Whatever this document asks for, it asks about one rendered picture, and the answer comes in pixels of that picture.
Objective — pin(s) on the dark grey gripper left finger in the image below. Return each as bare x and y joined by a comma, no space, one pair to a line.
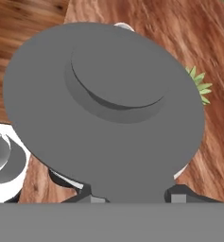
86,197

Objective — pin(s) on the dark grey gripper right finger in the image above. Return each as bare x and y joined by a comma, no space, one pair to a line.
182,197

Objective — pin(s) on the white blender jug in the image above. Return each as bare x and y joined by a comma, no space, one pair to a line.
6,186

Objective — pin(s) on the green spiky plant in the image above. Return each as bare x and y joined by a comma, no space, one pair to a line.
201,85

